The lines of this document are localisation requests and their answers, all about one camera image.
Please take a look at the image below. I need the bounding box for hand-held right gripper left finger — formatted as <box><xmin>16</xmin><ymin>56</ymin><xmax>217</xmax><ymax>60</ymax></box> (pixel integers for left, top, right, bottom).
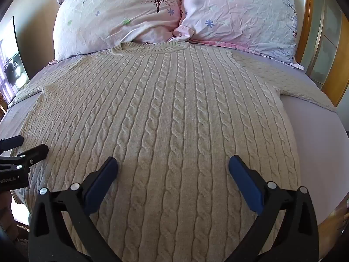
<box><xmin>28</xmin><ymin>157</ymin><xmax>122</xmax><ymax>262</ymax></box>

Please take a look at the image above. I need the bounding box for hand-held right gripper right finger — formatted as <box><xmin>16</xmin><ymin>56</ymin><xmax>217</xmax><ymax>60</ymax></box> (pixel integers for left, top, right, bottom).
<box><xmin>223</xmin><ymin>155</ymin><xmax>319</xmax><ymax>262</ymax></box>

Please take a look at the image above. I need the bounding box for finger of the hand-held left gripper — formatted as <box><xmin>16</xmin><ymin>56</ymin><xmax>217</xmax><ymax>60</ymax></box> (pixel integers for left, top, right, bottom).
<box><xmin>0</xmin><ymin>144</ymin><xmax>50</xmax><ymax>173</ymax></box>
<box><xmin>0</xmin><ymin>135</ymin><xmax>24</xmax><ymax>153</ymax></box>

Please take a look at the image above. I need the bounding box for cream cable-knit sweater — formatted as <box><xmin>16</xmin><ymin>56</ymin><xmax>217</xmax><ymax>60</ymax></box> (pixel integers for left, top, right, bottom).
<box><xmin>8</xmin><ymin>40</ymin><xmax>338</xmax><ymax>262</ymax></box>

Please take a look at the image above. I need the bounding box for wooden headboard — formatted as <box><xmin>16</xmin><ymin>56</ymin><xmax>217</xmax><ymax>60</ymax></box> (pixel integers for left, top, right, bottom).
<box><xmin>296</xmin><ymin>0</ymin><xmax>349</xmax><ymax>115</ymax></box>

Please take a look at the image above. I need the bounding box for pink pillow with tree print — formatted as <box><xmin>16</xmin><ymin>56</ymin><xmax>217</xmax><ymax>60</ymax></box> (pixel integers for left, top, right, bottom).
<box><xmin>53</xmin><ymin>0</ymin><xmax>184</xmax><ymax>61</ymax></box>

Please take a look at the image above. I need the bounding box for pink pillow with flower print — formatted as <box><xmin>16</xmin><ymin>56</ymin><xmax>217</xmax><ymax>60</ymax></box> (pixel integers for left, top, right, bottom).
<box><xmin>173</xmin><ymin>0</ymin><xmax>305</xmax><ymax>71</ymax></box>

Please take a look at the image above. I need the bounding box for wall mirror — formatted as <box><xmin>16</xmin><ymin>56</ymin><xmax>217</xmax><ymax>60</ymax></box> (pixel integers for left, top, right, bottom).
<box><xmin>0</xmin><ymin>16</ymin><xmax>30</xmax><ymax>102</ymax></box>

